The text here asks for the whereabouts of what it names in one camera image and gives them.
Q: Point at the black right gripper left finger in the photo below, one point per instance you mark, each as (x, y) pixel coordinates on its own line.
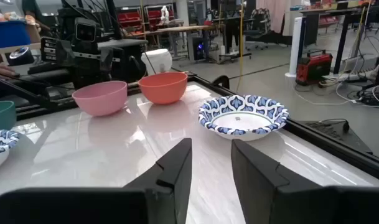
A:
(83, 205)

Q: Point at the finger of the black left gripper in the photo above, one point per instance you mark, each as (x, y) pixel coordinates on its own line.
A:
(65, 53)
(105, 60)

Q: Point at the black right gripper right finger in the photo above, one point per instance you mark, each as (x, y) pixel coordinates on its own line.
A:
(301, 202)

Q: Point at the pink plastic bowl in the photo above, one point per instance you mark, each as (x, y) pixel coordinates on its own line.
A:
(100, 101)

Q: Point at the coral red plastic bowl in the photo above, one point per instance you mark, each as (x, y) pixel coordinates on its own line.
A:
(162, 90)

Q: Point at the teal plastic bowl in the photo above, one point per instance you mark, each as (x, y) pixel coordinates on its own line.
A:
(1, 116)

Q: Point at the blue patterned white plates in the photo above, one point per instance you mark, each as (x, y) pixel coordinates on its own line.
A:
(243, 123)

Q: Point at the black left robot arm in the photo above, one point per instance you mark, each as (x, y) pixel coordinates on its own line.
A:
(127, 62)

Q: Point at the red bin shelf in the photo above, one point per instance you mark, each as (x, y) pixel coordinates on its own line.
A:
(130, 18)

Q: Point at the cardboard box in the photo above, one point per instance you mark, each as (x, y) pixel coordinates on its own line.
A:
(34, 33)

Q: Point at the round black silver device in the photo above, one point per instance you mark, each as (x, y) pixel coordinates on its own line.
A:
(21, 57)

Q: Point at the white plastic bucket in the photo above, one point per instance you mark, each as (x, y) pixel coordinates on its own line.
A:
(156, 60)

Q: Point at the blue storage bin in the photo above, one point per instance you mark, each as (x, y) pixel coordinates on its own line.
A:
(8, 34)

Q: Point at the person's hand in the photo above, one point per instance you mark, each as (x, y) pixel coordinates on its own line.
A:
(1, 70)

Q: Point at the pile of soft toys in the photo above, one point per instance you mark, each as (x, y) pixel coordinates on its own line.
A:
(5, 17)

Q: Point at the white robot figure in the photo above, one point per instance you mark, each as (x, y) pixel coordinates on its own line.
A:
(164, 14)

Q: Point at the wooden top table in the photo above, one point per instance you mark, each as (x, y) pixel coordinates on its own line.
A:
(176, 29)

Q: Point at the black computer tower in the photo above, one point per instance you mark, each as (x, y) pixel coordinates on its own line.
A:
(199, 49)

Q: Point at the red portable generator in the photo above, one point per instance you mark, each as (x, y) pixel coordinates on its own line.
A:
(313, 67)

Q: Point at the white power strip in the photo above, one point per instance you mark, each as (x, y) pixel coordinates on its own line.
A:
(357, 76)

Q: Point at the white tower column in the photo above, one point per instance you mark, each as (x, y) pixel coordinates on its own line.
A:
(295, 46)

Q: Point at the plaid office chair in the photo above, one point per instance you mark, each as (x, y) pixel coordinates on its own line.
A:
(260, 21)

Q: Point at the black standing desk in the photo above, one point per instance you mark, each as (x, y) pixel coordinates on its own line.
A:
(341, 46)

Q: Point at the pink curtain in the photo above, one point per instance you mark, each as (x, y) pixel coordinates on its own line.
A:
(274, 14)

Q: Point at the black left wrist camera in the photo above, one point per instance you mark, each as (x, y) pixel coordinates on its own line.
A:
(85, 31)

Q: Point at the black table frame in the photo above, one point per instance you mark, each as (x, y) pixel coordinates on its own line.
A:
(363, 165)

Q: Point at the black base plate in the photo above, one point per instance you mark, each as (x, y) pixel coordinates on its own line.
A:
(348, 138)

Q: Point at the black corner bracket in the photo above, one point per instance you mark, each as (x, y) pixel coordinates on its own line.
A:
(221, 81)

